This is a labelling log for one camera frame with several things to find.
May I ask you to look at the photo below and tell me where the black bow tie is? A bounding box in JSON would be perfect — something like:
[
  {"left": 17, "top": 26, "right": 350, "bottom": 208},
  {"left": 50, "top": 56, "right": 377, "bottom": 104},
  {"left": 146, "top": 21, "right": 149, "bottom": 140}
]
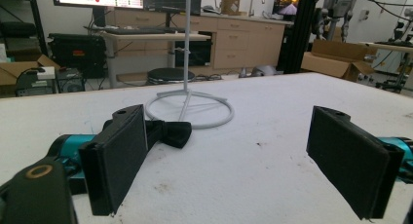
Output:
[{"left": 144, "top": 119, "right": 193, "bottom": 150}]

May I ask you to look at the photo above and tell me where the beige office desk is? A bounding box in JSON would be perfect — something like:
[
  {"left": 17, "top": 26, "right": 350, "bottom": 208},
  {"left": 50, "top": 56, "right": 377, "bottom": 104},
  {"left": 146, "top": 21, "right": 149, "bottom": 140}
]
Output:
[{"left": 96, "top": 30, "right": 212, "bottom": 90}]

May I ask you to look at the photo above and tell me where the black equipment case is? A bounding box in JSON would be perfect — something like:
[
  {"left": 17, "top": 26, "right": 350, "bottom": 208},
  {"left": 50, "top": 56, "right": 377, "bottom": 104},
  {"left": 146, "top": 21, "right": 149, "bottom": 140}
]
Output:
[{"left": 47, "top": 32, "right": 108, "bottom": 79}]

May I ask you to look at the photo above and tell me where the dark monitor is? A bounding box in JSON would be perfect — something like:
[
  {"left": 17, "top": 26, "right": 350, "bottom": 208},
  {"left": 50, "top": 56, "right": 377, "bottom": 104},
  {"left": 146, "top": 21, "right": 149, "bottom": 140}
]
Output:
[{"left": 142, "top": 0, "right": 203, "bottom": 17}]

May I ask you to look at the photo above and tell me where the wooden drawer cabinet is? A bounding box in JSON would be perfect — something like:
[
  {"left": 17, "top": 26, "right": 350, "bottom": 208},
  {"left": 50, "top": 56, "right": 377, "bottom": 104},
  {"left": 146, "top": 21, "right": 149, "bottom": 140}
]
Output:
[{"left": 106, "top": 8, "right": 287, "bottom": 71}]

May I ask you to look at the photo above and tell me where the white power adapter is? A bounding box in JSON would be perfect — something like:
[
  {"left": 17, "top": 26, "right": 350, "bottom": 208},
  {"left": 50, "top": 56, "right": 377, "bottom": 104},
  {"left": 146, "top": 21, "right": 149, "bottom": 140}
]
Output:
[{"left": 35, "top": 66, "right": 56, "bottom": 81}]

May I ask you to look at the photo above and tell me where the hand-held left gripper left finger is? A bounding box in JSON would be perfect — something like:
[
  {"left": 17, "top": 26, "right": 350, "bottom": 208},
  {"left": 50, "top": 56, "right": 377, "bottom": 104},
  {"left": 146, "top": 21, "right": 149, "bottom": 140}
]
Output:
[{"left": 78, "top": 104, "right": 149, "bottom": 217}]

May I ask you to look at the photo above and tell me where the black metal frame post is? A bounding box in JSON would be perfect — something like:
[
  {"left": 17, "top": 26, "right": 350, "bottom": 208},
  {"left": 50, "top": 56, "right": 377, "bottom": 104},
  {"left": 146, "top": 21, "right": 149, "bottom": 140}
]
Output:
[{"left": 284, "top": 0, "right": 323, "bottom": 75}]

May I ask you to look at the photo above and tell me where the black keyboard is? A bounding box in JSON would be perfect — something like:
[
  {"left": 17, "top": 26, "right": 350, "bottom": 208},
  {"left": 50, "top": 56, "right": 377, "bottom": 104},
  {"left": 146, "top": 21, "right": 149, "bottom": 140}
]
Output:
[{"left": 106, "top": 26, "right": 168, "bottom": 36}]

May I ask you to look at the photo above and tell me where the open cardboard box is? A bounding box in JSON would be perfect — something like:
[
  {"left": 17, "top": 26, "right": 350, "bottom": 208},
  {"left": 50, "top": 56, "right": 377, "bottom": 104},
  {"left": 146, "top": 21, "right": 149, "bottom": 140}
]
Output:
[
  {"left": 0, "top": 54, "right": 61, "bottom": 88},
  {"left": 300, "top": 38, "right": 378, "bottom": 83}
]

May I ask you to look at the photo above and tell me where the beige side table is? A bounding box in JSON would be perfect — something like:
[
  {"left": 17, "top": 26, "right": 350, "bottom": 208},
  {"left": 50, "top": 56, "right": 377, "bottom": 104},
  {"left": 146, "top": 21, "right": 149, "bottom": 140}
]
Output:
[{"left": 359, "top": 40, "right": 413, "bottom": 89}]

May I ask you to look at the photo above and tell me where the black shelf post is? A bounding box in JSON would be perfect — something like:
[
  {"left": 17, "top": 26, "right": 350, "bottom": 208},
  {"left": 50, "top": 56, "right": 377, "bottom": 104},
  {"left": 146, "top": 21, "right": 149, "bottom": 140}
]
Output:
[{"left": 26, "top": 0, "right": 50, "bottom": 56}]

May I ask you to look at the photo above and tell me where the small colourful screen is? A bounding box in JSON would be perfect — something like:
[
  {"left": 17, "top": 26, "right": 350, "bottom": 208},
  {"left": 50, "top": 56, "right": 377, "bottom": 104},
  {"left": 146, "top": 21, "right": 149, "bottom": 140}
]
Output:
[{"left": 272, "top": 0, "right": 302, "bottom": 17}]

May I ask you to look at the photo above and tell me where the black round stool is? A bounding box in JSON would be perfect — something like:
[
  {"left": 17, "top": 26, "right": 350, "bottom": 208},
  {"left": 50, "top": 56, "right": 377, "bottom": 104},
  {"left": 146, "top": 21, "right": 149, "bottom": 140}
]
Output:
[{"left": 147, "top": 67, "right": 196, "bottom": 85}]

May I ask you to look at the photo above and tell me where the black computer box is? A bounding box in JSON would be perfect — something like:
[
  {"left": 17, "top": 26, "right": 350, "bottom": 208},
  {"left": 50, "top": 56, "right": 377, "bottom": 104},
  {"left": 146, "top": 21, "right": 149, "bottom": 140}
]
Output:
[{"left": 55, "top": 67, "right": 87, "bottom": 93}]

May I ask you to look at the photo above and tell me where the white ring-base stand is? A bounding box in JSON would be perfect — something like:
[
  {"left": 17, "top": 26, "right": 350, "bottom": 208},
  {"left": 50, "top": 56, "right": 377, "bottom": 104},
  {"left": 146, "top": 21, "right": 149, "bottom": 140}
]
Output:
[{"left": 144, "top": 0, "right": 235, "bottom": 131}]

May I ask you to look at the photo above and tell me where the metal faucet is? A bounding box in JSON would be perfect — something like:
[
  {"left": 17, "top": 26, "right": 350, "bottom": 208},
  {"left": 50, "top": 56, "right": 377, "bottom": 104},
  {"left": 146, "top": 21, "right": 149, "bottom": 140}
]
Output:
[{"left": 248, "top": 0, "right": 266, "bottom": 18}]

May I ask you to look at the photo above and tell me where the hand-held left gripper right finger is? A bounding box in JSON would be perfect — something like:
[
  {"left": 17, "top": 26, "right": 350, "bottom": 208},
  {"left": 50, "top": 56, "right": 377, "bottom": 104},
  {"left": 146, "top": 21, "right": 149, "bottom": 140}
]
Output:
[{"left": 306, "top": 105, "right": 405, "bottom": 220}]

